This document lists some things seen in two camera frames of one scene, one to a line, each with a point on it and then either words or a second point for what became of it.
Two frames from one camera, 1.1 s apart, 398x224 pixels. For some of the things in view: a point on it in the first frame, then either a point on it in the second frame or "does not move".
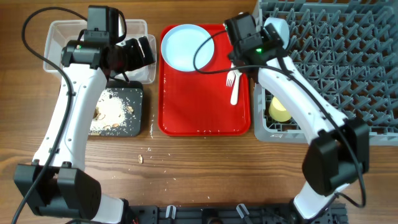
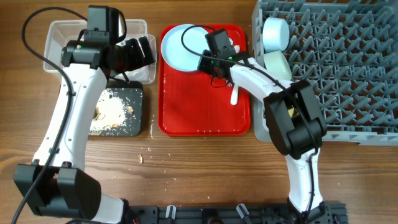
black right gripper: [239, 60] -> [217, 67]
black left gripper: [138, 59] does not move
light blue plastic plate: [181, 43] does not move
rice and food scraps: [109, 112] does not move
